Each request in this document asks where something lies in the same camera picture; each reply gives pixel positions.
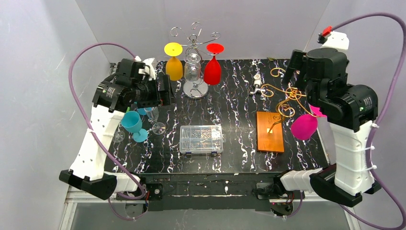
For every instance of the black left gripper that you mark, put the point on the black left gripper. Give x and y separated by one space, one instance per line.
163 91

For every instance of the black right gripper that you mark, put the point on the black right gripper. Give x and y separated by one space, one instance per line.
298 60

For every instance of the clear glass wine glass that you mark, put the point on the clear glass wine glass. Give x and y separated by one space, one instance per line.
152 113
119 134

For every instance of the blue plastic wine glass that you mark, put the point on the blue plastic wine glass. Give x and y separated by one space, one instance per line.
135 108
132 123

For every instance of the pink plastic wine glass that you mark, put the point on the pink plastic wine glass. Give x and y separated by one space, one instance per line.
306 125

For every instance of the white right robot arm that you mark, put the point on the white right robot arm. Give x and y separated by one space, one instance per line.
350 110

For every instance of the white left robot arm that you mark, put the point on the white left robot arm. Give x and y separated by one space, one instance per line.
87 172

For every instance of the yellow plastic wine glass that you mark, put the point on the yellow plastic wine glass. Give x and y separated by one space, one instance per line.
174 67

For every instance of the clear glass on silver rack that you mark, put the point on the clear glass on silver rack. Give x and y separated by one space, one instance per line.
192 68

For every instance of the red plastic wine glass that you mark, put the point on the red plastic wine glass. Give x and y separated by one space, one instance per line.
212 71

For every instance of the orange wooden rack base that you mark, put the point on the orange wooden rack base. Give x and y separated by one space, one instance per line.
269 132

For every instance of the small silver metal fixture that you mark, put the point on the small silver metal fixture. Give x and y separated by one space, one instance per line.
257 84

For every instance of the clear plastic screw box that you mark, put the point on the clear plastic screw box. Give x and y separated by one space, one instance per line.
201 140

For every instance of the silver wire glass rack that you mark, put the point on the silver wire glass rack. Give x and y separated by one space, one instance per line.
194 86

